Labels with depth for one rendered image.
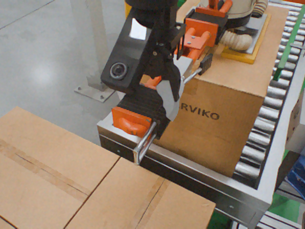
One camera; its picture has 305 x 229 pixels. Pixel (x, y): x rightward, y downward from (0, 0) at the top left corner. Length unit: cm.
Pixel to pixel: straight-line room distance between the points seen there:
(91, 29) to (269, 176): 141
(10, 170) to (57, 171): 18
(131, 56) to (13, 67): 244
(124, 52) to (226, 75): 49
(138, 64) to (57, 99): 192
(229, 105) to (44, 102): 169
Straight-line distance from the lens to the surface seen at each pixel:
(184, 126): 91
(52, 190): 104
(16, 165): 116
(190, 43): 63
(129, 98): 46
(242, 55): 86
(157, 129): 44
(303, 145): 69
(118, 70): 33
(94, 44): 194
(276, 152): 112
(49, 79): 247
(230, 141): 89
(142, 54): 34
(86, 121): 199
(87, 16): 187
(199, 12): 77
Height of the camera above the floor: 140
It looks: 45 degrees down
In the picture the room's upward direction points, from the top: straight up
